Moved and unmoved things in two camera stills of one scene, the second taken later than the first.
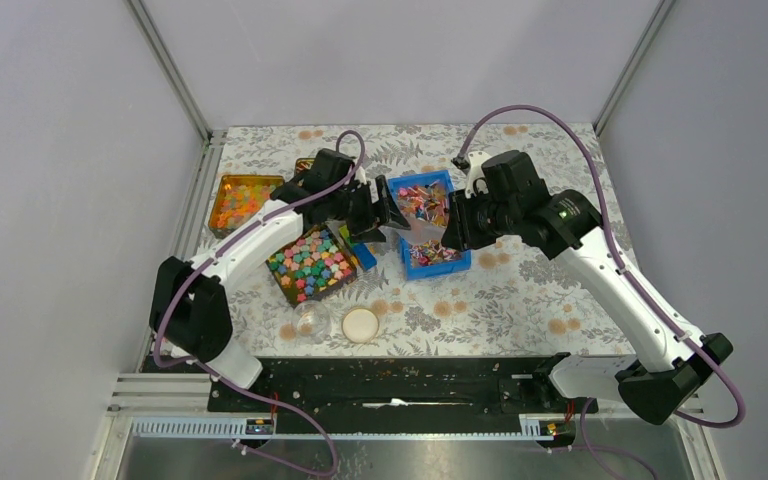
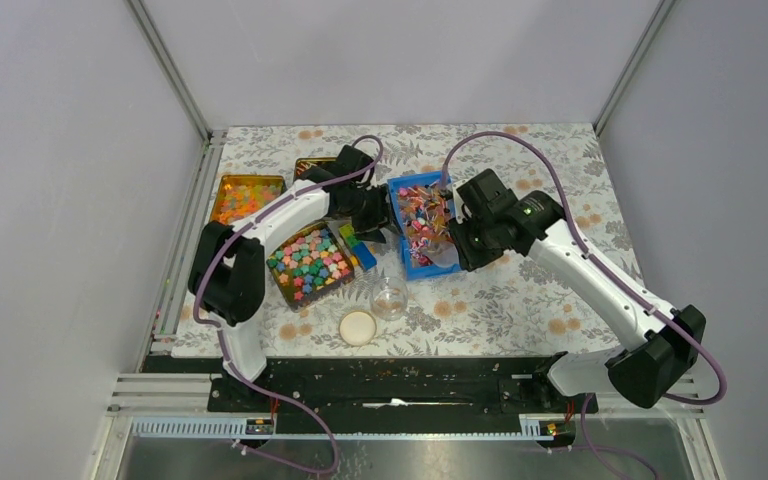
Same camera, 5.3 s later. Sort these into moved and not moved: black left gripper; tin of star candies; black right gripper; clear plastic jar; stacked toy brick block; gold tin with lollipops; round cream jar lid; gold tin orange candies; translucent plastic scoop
Moved: translucent plastic scoop; clear plastic jar; black right gripper
Not moved: gold tin orange candies; stacked toy brick block; round cream jar lid; tin of star candies; gold tin with lollipops; black left gripper
